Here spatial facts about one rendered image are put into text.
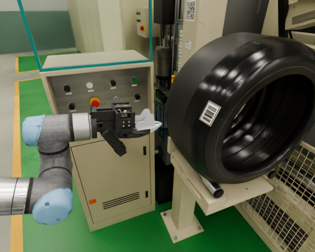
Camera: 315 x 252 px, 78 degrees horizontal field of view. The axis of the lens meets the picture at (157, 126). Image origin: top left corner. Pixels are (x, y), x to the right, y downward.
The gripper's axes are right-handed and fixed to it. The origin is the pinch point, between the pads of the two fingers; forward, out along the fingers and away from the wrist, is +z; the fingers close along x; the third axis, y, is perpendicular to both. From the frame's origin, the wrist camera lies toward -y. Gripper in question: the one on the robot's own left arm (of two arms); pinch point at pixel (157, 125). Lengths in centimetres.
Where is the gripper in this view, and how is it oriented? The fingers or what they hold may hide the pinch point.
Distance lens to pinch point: 61.4
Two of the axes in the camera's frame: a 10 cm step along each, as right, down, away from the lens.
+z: 9.3, -0.9, 3.7
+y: 1.1, -8.7, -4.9
